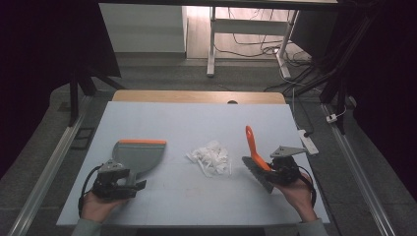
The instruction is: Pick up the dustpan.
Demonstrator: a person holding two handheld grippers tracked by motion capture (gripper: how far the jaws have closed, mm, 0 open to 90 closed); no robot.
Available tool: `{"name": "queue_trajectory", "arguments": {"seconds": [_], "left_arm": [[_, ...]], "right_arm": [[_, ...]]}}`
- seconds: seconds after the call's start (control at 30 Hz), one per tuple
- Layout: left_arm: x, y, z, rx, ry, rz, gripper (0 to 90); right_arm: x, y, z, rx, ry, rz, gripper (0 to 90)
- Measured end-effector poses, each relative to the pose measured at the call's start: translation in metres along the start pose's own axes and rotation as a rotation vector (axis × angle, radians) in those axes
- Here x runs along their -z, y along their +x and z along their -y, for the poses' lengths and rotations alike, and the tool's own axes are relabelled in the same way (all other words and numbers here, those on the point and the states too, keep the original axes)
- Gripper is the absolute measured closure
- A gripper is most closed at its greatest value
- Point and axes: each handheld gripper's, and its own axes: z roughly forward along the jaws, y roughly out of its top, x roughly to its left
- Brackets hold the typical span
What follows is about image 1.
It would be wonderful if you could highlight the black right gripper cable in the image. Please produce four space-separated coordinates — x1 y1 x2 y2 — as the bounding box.
296 164 318 209

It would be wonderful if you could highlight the aluminium rail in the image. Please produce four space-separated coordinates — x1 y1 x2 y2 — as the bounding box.
320 102 397 236
7 94 93 236

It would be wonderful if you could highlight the white desk frame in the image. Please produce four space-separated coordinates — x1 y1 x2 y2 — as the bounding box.
206 6 300 80

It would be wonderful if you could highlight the black metal stand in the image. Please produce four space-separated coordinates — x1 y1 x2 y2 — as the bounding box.
67 63 126 128
284 6 378 136

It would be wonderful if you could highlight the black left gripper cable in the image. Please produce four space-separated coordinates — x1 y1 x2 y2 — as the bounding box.
77 164 103 218

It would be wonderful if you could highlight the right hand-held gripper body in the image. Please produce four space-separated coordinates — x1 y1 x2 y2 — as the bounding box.
268 146 308 185

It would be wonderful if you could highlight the light blue table board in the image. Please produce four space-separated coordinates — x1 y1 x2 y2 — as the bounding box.
56 100 330 228

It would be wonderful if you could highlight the tangle of floor cables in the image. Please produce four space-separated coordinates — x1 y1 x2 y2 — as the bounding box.
214 8 326 94

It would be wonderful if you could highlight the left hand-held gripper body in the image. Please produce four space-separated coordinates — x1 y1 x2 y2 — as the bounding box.
91 158 139 201

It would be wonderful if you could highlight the orange handled grey brush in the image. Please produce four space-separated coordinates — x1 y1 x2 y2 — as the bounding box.
241 125 275 195

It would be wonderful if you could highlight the dark curtain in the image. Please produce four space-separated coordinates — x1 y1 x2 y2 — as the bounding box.
0 0 122 180
337 0 417 201

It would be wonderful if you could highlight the person's right hand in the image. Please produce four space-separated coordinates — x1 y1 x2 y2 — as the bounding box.
273 172 319 223

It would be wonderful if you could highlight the person's left hand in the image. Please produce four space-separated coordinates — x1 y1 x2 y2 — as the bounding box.
80 190 130 224

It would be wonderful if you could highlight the wooden table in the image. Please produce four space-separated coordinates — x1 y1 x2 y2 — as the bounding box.
111 89 287 105

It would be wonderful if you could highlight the white power strip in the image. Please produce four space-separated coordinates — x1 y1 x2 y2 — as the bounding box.
297 129 320 156

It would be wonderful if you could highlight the grey dustpan with orange edge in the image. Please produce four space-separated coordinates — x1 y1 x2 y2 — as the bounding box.
111 139 167 187

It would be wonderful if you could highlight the white cabinet panel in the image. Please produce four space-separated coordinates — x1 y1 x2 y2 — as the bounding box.
98 3 189 54

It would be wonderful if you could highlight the pile of white paper scraps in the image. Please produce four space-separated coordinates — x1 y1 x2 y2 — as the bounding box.
185 140 233 179

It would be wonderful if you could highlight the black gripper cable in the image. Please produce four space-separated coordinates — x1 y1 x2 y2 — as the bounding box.
296 164 318 209
77 164 103 218

